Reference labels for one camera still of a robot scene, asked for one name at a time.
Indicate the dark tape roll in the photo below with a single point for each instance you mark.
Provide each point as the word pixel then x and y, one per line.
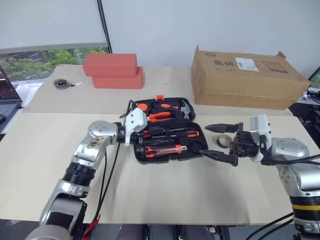
pixel 218 141

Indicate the silver claw hammer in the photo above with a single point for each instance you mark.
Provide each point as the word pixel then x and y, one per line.
pixel 184 108

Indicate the red foam block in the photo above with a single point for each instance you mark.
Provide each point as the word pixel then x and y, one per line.
pixel 117 82
pixel 110 65

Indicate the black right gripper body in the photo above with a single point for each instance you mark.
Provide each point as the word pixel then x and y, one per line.
pixel 243 145

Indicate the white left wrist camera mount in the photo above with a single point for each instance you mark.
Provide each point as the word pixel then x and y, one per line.
pixel 135 120

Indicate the black tool case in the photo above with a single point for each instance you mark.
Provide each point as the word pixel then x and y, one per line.
pixel 172 160

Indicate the white roller blind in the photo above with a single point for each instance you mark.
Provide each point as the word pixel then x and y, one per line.
pixel 50 22

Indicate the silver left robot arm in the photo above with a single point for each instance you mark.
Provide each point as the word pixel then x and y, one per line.
pixel 100 132

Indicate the orange tape measure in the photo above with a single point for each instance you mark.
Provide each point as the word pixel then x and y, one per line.
pixel 142 107

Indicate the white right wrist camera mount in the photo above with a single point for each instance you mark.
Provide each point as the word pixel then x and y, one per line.
pixel 260 127

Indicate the brown cardboard box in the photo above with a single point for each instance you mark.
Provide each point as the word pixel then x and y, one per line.
pixel 245 85

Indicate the open laptop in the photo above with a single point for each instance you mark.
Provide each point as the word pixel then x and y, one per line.
pixel 8 85

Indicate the small white tag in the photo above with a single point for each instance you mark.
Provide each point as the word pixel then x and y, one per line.
pixel 78 84

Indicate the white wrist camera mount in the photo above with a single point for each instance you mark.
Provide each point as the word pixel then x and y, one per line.
pixel 135 120
pixel 260 127

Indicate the orange black screwdriver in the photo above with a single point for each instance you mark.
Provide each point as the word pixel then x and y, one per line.
pixel 191 133

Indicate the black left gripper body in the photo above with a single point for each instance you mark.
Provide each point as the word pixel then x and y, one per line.
pixel 138 141

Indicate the black equipment pile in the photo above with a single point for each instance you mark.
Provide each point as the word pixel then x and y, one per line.
pixel 307 110

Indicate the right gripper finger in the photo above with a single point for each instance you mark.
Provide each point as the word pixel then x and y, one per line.
pixel 222 128
pixel 222 157

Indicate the orange black utility knife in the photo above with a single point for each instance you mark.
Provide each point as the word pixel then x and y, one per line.
pixel 163 150

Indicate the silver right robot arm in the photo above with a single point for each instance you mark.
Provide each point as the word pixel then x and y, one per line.
pixel 290 150

